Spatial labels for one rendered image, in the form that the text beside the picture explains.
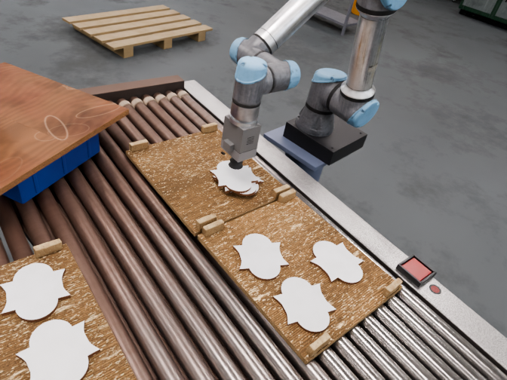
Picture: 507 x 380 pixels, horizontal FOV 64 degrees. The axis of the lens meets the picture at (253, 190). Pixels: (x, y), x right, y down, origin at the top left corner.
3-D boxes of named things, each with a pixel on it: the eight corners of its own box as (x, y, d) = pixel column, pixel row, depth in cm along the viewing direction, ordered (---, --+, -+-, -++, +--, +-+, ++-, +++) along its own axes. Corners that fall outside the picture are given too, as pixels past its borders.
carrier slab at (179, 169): (216, 130, 147) (216, 127, 146) (290, 196, 125) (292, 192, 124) (125, 154, 128) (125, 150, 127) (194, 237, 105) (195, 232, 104)
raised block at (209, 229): (219, 225, 108) (221, 217, 106) (224, 229, 107) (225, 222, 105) (201, 233, 104) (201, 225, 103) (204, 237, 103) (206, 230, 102)
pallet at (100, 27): (164, 14, 518) (164, 4, 510) (214, 40, 476) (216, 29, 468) (60, 28, 430) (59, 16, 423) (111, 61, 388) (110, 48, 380)
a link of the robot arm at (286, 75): (279, 49, 112) (248, 53, 106) (306, 66, 106) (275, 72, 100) (273, 75, 117) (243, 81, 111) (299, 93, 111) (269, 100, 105)
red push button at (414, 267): (412, 260, 112) (413, 257, 112) (430, 275, 109) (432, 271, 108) (399, 268, 109) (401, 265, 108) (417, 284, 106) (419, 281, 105)
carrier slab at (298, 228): (292, 197, 125) (293, 193, 124) (400, 289, 103) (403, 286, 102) (197, 238, 105) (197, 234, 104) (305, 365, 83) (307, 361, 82)
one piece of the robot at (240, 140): (216, 104, 105) (210, 154, 116) (236, 121, 101) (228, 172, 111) (244, 97, 111) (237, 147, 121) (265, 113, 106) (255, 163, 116)
